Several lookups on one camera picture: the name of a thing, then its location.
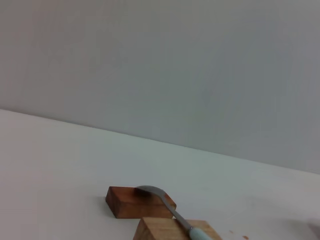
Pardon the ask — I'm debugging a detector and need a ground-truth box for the dark red-brown wooden block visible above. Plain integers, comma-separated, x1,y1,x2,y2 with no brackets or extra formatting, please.
105,186,177,220

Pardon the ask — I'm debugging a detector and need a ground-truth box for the metal spoon light blue handle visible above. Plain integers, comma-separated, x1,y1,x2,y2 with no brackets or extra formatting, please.
136,185,212,240

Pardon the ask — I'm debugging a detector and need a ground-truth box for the light wooden block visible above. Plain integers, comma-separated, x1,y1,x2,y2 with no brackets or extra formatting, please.
132,216,223,240

